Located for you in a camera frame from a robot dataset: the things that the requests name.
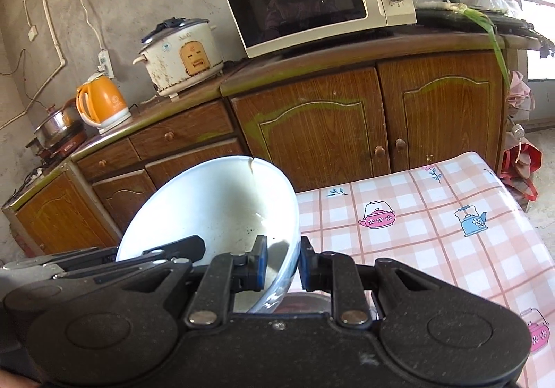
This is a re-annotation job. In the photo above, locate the window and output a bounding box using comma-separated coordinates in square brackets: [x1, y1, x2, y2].
[503, 0, 555, 81]

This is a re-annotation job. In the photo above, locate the wooden single-door cabinet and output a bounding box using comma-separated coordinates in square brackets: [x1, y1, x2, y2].
[2, 160, 126, 259]

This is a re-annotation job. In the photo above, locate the steel bowl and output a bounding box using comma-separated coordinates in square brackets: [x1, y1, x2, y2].
[260, 289, 336, 321]

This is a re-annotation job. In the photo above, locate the dark flat tray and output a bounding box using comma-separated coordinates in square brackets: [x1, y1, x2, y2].
[415, 6, 536, 34]

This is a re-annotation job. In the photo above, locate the white wall power strip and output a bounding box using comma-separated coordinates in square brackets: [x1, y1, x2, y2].
[97, 50, 114, 78]

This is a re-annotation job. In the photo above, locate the white rice cooker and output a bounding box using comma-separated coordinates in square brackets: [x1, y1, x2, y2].
[132, 17, 224, 102]

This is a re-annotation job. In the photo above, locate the green onion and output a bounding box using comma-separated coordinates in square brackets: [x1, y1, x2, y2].
[418, 1, 512, 87]

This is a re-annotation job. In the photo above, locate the wooden two-door cabinet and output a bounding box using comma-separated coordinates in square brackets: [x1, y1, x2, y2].
[220, 32, 508, 193]

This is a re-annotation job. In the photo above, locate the orange electric kettle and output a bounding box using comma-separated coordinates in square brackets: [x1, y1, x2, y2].
[76, 72, 132, 135]

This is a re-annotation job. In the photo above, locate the pink plaid tablecloth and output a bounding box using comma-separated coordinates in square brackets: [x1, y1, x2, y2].
[295, 151, 549, 388]

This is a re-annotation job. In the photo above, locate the white wall pipe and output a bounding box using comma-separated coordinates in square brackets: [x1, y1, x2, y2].
[0, 0, 68, 130]

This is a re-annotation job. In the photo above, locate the pink cloth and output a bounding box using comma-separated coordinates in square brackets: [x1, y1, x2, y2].
[507, 70, 537, 122]

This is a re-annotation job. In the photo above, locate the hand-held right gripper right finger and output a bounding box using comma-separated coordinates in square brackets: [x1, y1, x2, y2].
[299, 235, 428, 327]

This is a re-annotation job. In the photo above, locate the red bag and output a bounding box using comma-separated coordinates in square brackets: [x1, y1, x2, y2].
[501, 143, 543, 202]

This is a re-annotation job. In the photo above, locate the wooden cabinet with drawers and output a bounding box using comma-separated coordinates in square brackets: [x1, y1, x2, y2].
[69, 99, 248, 215]

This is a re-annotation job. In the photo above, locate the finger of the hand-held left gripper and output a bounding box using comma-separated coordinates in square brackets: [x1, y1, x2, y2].
[116, 235, 206, 268]

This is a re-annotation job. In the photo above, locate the blue patterned white bowl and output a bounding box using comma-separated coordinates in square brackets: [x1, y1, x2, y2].
[116, 156, 301, 314]

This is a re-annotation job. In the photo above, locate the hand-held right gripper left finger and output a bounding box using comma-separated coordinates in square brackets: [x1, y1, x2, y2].
[143, 235, 270, 327]

